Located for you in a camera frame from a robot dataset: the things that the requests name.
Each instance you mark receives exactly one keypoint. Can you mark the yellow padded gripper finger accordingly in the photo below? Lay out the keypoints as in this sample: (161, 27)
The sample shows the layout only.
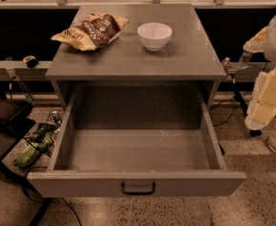
(257, 43)

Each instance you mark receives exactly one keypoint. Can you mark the grey top drawer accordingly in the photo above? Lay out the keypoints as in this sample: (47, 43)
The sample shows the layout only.
(141, 140)

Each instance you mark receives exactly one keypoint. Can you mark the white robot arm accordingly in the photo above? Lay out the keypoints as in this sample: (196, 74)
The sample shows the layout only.
(262, 107)

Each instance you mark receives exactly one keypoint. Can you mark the grey drawer cabinet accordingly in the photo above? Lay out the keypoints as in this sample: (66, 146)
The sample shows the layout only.
(189, 55)

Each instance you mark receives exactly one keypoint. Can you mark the clear plastic water bottle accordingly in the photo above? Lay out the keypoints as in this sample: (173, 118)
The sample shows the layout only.
(244, 60)

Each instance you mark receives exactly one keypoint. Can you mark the black tripod stand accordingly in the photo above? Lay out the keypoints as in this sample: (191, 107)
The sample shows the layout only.
(231, 70)

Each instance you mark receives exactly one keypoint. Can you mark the white ceramic bowl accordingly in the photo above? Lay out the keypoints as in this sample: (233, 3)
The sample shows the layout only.
(154, 36)

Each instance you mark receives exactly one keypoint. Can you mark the brown yellow chip bag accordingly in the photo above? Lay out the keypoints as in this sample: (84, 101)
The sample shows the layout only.
(96, 31)

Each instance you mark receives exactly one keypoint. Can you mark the soda can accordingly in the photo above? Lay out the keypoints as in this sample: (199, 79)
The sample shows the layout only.
(56, 117)

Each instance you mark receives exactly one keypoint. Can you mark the black yellow tape measure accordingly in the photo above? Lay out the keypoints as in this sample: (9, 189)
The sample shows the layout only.
(30, 61)

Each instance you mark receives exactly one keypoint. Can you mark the green snack bag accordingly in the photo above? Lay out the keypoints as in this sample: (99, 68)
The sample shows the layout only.
(34, 149)

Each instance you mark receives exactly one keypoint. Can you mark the black side table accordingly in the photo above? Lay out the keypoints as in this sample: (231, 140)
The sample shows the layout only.
(14, 124)

